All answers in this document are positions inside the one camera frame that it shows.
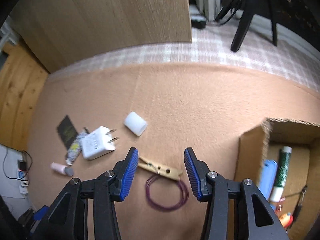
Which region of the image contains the small red toy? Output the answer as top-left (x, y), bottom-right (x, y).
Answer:
top-left (276, 205), bottom-right (293, 229)

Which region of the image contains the green marker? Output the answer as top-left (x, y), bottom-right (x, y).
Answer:
top-left (270, 146), bottom-right (292, 202)

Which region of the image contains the small white cap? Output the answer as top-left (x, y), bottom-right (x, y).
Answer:
top-left (124, 112), bottom-right (147, 137)

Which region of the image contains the black card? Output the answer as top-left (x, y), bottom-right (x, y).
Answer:
top-left (57, 115), bottom-right (78, 149)

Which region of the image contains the small pink bottle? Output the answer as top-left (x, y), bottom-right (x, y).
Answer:
top-left (50, 162), bottom-right (74, 176)

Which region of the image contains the white charger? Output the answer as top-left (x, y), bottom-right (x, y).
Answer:
top-left (80, 126), bottom-right (118, 160)

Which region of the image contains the black power plug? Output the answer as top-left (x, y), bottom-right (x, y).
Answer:
top-left (190, 15), bottom-right (207, 29)

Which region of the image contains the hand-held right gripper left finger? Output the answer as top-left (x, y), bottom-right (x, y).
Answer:
top-left (32, 147), bottom-right (139, 240)

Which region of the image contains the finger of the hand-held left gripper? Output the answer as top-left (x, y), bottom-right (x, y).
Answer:
top-left (19, 205), bottom-right (50, 230)

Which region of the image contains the patterned tube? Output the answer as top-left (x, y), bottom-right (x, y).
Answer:
top-left (65, 127), bottom-right (89, 165)

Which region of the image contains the pine wood panel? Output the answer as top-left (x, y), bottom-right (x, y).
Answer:
top-left (0, 40), bottom-right (49, 153)

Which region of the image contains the black cable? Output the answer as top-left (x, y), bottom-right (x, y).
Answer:
top-left (2, 146), bottom-right (33, 180)

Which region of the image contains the purple wire loop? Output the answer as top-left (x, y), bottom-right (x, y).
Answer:
top-left (146, 174), bottom-right (188, 209)

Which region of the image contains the blue case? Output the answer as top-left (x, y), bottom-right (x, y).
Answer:
top-left (257, 159), bottom-right (278, 203)

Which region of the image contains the cardboard box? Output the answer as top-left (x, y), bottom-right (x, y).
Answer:
top-left (234, 117), bottom-right (320, 230)

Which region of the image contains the large light wood board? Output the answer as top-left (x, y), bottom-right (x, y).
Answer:
top-left (9, 0), bottom-right (192, 73)

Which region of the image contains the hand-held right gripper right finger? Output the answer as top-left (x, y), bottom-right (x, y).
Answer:
top-left (184, 148), bottom-right (290, 240)

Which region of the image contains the wooden clothespin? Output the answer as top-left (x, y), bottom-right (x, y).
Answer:
top-left (137, 156), bottom-right (183, 181)

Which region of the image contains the white power strip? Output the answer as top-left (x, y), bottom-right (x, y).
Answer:
top-left (16, 159), bottom-right (30, 194)

